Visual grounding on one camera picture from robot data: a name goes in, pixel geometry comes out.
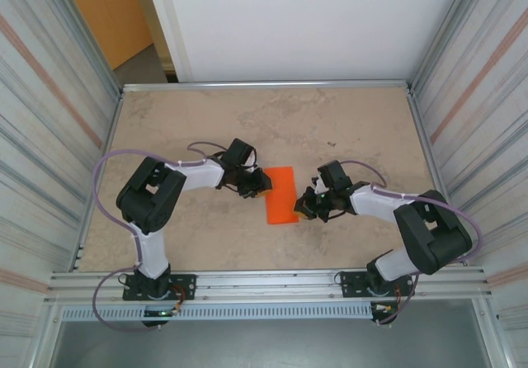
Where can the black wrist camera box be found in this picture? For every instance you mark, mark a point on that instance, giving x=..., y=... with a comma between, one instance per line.
x=335, y=175
x=240, y=153

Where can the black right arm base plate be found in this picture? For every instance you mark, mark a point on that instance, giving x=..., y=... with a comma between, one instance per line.
x=350, y=283

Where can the orange wooden door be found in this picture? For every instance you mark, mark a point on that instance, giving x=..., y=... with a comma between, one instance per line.
x=107, y=13

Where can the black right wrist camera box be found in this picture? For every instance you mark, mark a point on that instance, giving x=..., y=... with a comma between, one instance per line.
x=335, y=175

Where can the long aluminium table edge rail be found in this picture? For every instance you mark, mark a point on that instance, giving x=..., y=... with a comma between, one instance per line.
x=268, y=85

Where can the small circuit board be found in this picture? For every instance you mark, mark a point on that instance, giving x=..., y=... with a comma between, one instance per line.
x=158, y=313
x=383, y=310

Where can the aluminium table side rail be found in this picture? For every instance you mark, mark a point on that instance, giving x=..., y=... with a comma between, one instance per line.
x=112, y=128
x=423, y=137

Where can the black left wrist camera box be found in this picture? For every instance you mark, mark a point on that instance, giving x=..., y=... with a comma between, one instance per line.
x=240, y=153

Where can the grey metal sheet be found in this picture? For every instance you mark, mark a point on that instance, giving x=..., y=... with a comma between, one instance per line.
x=268, y=343

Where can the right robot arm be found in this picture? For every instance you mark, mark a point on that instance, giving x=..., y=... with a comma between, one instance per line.
x=429, y=232

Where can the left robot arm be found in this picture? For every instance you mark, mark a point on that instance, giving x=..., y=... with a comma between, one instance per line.
x=148, y=203

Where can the wide aluminium base rail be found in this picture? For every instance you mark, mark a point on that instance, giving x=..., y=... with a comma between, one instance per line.
x=268, y=285

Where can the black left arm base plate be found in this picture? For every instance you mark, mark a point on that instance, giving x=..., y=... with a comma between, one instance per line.
x=185, y=285

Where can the corrugated metal side panel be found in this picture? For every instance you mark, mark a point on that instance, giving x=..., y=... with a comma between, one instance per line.
x=41, y=116
x=486, y=116

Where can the white door frame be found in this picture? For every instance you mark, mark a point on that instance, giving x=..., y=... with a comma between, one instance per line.
x=169, y=25

